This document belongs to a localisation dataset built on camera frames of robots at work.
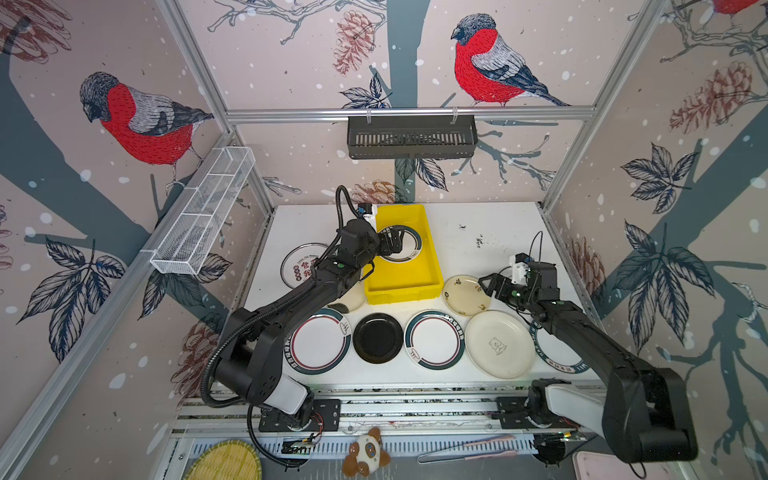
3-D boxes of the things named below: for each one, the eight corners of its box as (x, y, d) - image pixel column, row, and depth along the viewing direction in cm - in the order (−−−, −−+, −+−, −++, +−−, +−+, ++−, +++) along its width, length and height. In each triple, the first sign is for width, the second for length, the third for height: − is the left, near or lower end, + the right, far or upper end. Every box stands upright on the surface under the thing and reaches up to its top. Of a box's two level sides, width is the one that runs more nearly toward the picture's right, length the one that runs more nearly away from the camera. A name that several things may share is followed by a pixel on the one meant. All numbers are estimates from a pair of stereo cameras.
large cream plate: (470, 379, 81) (472, 377, 79) (460, 313, 93) (461, 310, 91) (542, 379, 81) (546, 377, 79) (522, 313, 93) (525, 310, 91)
